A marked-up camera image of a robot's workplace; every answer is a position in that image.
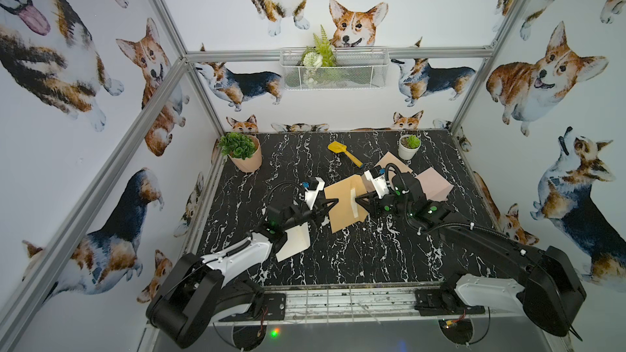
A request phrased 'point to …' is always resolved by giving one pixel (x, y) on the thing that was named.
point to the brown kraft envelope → (346, 212)
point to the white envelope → (297, 239)
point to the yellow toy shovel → (341, 148)
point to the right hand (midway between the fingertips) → (355, 198)
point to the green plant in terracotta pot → (244, 151)
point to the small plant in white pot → (407, 146)
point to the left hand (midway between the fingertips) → (339, 199)
